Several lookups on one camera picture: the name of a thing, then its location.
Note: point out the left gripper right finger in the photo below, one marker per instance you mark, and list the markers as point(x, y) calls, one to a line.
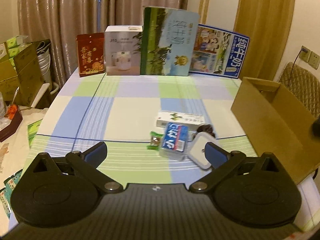
point(224, 164)

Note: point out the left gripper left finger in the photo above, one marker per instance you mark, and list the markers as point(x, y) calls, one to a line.
point(85, 165)

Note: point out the white square case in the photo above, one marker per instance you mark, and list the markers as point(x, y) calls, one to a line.
point(195, 151)

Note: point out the dark brown scrunchie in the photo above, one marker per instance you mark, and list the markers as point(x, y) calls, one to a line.
point(208, 128)

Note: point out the white ointment box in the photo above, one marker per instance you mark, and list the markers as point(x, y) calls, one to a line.
point(192, 121)

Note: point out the blue label floss box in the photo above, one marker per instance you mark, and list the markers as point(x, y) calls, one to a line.
point(174, 141)

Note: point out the green candy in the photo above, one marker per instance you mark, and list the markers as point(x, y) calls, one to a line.
point(155, 141)

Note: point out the checkered bed sheet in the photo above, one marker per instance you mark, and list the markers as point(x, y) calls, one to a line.
point(259, 201)

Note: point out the brown cardboard box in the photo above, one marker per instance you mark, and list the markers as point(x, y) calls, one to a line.
point(275, 121)

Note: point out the dark wooden tray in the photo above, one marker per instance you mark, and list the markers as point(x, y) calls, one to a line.
point(10, 122)

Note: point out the red gift box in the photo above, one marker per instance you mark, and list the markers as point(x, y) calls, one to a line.
point(90, 49)

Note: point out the stacked cardboard boxes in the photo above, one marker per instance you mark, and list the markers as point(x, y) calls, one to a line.
point(25, 67)

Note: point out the blue cartoon milk box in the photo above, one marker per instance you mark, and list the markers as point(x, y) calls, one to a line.
point(218, 52)

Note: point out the white humidifier box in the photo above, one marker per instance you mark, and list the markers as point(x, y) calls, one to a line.
point(122, 49)

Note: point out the green blue milk carton box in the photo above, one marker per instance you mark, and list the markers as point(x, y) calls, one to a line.
point(168, 40)

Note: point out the beige curtain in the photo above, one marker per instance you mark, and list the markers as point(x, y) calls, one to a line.
point(61, 21)

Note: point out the wall power socket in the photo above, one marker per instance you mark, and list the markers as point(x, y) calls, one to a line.
point(309, 57)

